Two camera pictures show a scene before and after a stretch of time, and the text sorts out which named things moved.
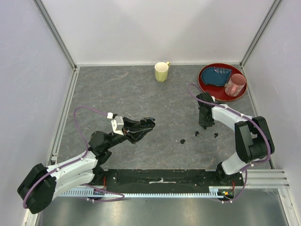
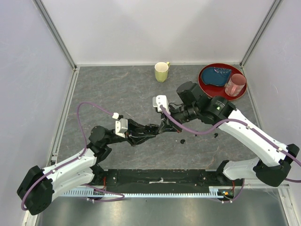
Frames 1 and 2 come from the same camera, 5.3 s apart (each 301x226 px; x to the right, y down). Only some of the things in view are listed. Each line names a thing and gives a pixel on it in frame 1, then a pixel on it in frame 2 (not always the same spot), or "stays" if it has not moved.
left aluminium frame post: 56,33 stays
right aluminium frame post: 269,14 stays
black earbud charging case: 148,123 to 151,129
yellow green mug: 161,69 stays
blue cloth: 215,76 stays
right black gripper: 203,123 to 172,126
